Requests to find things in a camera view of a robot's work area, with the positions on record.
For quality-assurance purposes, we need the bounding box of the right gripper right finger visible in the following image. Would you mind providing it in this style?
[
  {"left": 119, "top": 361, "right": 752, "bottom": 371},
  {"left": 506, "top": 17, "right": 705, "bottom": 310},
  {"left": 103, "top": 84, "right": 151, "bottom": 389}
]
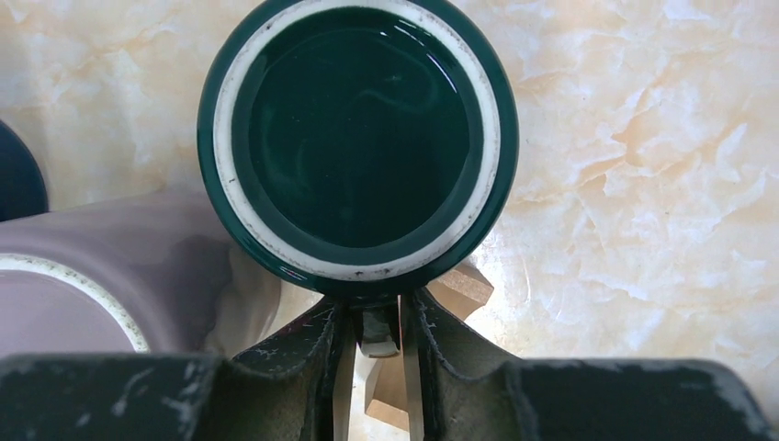
[{"left": 401, "top": 289, "right": 778, "bottom": 440}]

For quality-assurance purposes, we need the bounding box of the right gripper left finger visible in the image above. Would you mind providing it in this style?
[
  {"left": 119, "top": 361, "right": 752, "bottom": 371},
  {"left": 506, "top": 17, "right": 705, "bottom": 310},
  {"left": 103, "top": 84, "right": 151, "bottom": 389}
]
[{"left": 1, "top": 300, "right": 354, "bottom": 440}]

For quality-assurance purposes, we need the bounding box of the lilac purple mug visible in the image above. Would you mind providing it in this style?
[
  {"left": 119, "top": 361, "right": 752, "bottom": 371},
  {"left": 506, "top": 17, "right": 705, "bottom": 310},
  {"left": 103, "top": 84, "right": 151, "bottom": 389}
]
[{"left": 1, "top": 193, "right": 232, "bottom": 356}]

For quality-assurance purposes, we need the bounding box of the dark green mug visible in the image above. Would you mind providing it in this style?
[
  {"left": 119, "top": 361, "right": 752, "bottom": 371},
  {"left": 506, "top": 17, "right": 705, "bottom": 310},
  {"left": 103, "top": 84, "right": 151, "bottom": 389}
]
[{"left": 196, "top": 0, "right": 520, "bottom": 360}]

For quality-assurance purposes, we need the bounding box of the navy blue mug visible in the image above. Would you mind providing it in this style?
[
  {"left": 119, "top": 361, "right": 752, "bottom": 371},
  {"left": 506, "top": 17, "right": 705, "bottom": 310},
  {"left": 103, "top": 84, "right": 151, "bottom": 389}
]
[{"left": 1, "top": 122, "right": 49, "bottom": 222}]

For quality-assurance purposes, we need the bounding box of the wooden block near mugs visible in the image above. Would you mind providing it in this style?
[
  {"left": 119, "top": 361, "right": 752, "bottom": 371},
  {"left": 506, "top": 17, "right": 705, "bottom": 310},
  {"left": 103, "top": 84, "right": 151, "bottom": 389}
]
[{"left": 365, "top": 264, "right": 494, "bottom": 431}]

